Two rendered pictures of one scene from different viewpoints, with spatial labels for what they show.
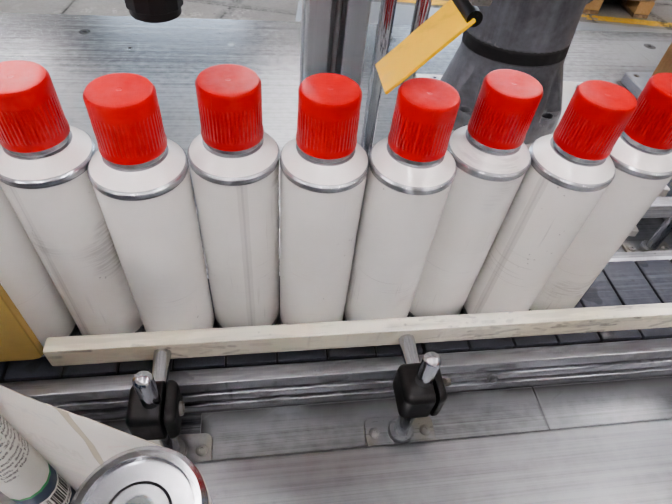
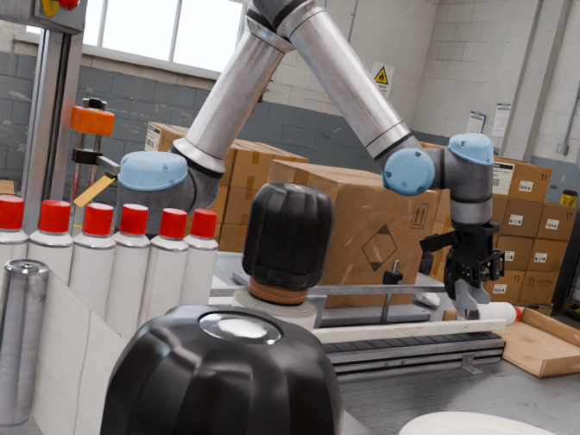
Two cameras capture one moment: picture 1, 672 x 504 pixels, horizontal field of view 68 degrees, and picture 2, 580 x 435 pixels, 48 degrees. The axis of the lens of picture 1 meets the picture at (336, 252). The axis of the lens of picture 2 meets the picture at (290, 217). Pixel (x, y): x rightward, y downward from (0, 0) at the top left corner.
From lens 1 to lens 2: 58 cm
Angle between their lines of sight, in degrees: 43
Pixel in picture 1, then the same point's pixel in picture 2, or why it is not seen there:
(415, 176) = (97, 241)
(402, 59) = (86, 196)
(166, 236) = not seen: outside the picture
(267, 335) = not seen: hidden behind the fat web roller
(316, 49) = (33, 211)
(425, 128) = (99, 217)
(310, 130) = (48, 218)
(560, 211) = (168, 264)
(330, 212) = (57, 260)
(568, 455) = not seen: hidden behind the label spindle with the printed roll
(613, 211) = (196, 270)
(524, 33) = (149, 223)
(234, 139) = (11, 223)
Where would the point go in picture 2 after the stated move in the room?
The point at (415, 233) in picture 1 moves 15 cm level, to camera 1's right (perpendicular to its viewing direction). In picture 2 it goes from (99, 274) to (216, 282)
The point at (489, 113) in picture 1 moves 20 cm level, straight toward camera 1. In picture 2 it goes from (127, 217) to (96, 258)
